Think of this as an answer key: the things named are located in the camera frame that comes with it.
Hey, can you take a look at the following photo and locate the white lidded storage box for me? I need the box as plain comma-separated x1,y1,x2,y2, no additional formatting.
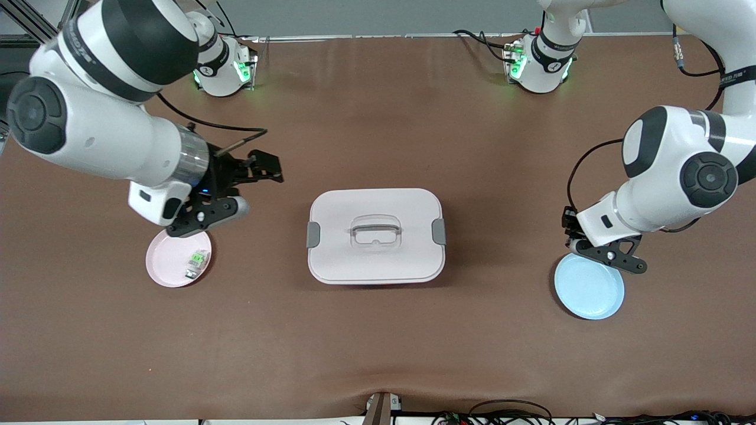
306,188,447,286

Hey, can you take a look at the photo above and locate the light blue round plate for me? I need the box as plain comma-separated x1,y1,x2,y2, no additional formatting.
553,253,625,321

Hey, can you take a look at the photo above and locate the pink round plate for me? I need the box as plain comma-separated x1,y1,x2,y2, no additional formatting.
145,229,212,288

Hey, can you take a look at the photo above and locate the brown table mat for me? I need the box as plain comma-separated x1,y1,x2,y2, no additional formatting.
0,34,756,423

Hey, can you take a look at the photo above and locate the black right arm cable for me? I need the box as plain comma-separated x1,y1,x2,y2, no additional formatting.
155,93,269,158

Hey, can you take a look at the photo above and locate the black looped cable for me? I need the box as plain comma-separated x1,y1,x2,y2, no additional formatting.
468,400,554,425

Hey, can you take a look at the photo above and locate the black arm base cable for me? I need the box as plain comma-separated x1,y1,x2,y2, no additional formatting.
452,28,523,64

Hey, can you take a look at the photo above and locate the black cable bundle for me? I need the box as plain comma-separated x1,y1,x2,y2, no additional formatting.
434,410,756,425

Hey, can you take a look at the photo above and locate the aluminium frame profile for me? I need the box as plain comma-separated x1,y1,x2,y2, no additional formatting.
0,0,83,43

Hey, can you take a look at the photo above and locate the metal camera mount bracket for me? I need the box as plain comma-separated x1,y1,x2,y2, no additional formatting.
365,391,403,425

